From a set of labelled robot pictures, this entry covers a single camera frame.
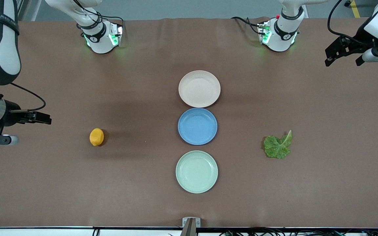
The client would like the yellow lemon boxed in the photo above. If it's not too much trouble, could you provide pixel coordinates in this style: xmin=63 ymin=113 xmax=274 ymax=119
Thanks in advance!
xmin=90 ymin=128 xmax=105 ymax=147

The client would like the green lettuce leaf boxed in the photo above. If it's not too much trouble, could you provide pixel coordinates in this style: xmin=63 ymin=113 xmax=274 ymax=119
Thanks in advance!
xmin=263 ymin=130 xmax=293 ymax=160

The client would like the brown table cover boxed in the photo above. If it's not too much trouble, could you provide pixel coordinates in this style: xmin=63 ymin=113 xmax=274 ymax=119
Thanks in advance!
xmin=0 ymin=18 xmax=378 ymax=228

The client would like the beige round plate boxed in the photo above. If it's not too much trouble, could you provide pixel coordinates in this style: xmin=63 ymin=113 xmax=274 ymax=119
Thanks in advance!
xmin=178 ymin=70 xmax=221 ymax=108

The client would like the blue round plate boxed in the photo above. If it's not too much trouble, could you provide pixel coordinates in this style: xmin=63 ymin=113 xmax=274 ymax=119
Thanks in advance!
xmin=178 ymin=108 xmax=218 ymax=146

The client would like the pale green round plate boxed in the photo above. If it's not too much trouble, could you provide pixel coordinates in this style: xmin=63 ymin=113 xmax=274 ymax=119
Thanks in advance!
xmin=176 ymin=150 xmax=219 ymax=194

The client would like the metal bracket with green light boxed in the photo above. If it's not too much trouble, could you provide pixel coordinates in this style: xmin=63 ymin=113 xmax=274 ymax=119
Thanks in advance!
xmin=257 ymin=20 xmax=272 ymax=45
xmin=108 ymin=21 xmax=124 ymax=47

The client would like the black base cable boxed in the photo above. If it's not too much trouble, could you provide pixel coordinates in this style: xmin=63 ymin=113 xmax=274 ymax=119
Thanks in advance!
xmin=73 ymin=0 xmax=126 ymax=33
xmin=231 ymin=16 xmax=262 ymax=34

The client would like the aluminium frame profile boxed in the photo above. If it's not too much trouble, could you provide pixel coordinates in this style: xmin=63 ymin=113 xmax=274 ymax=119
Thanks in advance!
xmin=16 ymin=0 xmax=29 ymax=22

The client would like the grey metal camera mount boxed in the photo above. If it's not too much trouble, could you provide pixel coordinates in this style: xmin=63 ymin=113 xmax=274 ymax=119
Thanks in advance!
xmin=181 ymin=217 xmax=201 ymax=236

